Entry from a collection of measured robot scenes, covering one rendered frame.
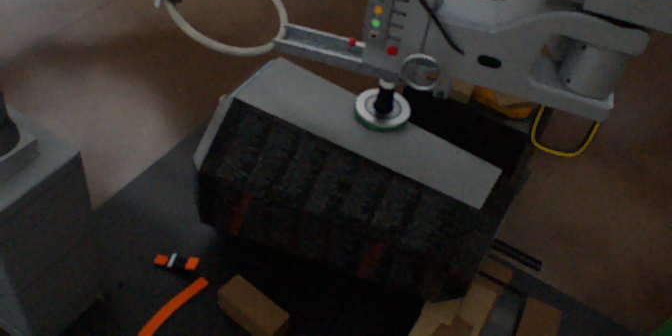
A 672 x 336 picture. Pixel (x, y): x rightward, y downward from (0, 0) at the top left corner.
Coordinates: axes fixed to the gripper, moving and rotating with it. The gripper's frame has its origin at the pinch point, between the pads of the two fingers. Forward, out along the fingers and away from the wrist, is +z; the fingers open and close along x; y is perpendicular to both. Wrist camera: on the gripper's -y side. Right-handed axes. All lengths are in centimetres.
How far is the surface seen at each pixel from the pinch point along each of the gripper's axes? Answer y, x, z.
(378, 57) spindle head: 41, 65, -30
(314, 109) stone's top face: 34, 59, 10
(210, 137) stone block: 32, 25, 36
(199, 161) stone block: 39, 22, 43
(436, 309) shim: 104, 115, 43
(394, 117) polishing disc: 45, 85, -5
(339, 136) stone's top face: 49, 65, 5
